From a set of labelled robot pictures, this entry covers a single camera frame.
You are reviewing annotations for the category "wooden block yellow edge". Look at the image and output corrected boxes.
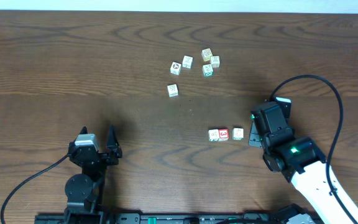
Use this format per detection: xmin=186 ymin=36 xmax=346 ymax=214
xmin=201 ymin=48 xmax=213 ymax=62

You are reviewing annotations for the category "wooden block upper right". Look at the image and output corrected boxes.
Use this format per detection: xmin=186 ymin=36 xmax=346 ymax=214
xmin=210 ymin=56 xmax=220 ymax=68

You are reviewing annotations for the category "right black cable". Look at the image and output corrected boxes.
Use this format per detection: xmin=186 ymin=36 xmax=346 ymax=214
xmin=268 ymin=74 xmax=358 ymax=224

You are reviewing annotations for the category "wooden block teal side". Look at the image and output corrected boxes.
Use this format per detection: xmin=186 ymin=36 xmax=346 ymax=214
xmin=208 ymin=129 xmax=219 ymax=141

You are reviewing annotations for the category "black cable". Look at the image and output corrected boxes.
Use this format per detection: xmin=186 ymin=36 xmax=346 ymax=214
xmin=1 ymin=154 xmax=71 ymax=224
xmin=268 ymin=74 xmax=358 ymax=224

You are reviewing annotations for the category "wooden block near blue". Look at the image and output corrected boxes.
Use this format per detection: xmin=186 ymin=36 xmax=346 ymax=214
xmin=167 ymin=84 xmax=178 ymax=97

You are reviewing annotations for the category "wooden block red number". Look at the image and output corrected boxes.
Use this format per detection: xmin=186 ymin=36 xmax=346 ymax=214
xmin=218 ymin=129 xmax=229 ymax=141

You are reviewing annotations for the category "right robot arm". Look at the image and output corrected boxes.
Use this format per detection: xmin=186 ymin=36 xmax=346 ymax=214
xmin=250 ymin=100 xmax=358 ymax=223

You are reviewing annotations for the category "wooden block upper left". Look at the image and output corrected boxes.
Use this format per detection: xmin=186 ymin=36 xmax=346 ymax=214
xmin=182 ymin=55 xmax=193 ymax=69

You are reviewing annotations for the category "wooden block red picture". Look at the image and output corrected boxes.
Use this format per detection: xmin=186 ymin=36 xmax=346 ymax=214
xmin=170 ymin=62 xmax=181 ymax=75

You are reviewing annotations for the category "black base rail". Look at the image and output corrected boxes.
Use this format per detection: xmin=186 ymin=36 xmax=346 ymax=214
xmin=34 ymin=212 xmax=323 ymax=224

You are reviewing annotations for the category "wooden block green letter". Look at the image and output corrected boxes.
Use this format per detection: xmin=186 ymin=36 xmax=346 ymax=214
xmin=232 ymin=128 xmax=244 ymax=141

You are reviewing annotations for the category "wooden block teal letter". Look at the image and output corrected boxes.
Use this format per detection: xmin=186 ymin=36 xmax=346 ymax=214
xmin=202 ymin=64 xmax=214 ymax=77

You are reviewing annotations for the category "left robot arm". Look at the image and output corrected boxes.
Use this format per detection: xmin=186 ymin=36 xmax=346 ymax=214
xmin=65 ymin=126 xmax=122 ymax=213

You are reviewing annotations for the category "left black cable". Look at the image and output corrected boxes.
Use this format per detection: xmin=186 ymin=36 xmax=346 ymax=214
xmin=1 ymin=154 xmax=71 ymax=224

